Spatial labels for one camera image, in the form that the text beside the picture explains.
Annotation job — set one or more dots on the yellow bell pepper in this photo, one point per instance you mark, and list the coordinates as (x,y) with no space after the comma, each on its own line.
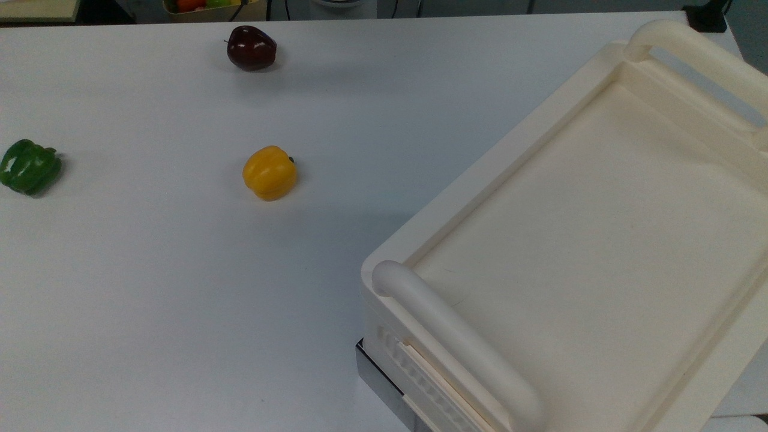
(270,173)

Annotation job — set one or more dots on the dark red apple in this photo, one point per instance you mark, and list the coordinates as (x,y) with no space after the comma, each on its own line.
(251,48)

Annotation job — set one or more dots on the tan fruit basket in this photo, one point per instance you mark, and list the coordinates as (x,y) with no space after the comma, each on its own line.
(252,11)

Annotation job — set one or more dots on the green fruit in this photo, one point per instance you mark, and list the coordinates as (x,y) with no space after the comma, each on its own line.
(219,2)

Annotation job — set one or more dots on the red tomato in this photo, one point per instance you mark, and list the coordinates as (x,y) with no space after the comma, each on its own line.
(191,4)

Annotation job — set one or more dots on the green bell pepper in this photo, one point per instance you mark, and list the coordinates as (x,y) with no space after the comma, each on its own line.
(29,167)

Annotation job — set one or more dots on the light wooden board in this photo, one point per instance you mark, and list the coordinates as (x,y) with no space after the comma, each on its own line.
(36,9)

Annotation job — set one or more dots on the black camera stand base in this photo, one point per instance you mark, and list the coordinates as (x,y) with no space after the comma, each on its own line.
(707,17)

